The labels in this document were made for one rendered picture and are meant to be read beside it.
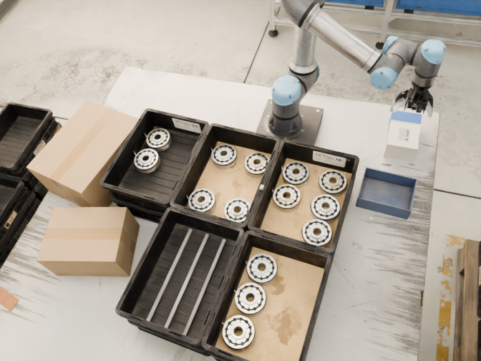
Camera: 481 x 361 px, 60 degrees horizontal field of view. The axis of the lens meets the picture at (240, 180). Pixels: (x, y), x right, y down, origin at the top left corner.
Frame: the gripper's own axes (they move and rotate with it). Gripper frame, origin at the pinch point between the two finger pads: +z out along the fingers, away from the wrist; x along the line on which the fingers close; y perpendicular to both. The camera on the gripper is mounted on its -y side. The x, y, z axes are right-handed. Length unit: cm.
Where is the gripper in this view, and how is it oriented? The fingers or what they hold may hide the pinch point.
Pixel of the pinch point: (410, 112)
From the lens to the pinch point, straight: 180.9
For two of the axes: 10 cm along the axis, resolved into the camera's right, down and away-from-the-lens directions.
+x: 9.5, 2.0, -2.4
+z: 1.1, 5.2, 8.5
